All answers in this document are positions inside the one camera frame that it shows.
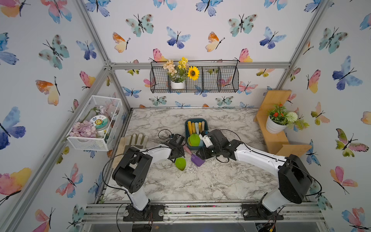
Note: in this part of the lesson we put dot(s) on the sunflower bouquet white pot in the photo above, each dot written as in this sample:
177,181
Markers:
179,73

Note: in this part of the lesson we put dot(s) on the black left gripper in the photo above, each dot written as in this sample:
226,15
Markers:
181,152

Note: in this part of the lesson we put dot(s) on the potted red flowers white pot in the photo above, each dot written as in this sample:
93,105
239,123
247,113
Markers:
279,118

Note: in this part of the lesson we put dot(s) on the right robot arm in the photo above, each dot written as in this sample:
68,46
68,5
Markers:
293,178

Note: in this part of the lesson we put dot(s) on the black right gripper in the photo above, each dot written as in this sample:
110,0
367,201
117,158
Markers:
203,154

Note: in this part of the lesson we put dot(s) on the green trowel yellow handle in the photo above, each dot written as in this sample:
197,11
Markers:
193,139
180,163

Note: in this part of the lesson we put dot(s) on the yellow plastic scoop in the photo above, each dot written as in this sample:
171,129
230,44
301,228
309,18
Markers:
193,127

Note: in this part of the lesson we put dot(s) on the wooden corner shelf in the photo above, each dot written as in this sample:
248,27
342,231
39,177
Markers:
274,136

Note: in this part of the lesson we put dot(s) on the pink artificial flowers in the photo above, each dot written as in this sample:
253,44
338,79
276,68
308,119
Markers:
83,129

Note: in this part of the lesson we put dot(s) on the round green tin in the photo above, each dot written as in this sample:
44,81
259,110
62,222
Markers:
100,122

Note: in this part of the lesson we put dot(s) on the purple shovel pink handle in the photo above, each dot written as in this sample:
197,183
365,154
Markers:
195,159

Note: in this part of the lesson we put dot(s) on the black wire wall basket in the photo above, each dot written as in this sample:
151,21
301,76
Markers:
218,76

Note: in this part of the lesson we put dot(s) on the teal plastic storage box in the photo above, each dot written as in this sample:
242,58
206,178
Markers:
187,133

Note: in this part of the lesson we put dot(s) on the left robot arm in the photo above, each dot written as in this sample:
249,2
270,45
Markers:
131,172

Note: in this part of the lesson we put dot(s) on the light blue trowel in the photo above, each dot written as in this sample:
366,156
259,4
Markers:
197,129

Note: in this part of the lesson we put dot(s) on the white wire side basket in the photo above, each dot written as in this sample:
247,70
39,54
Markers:
98,105

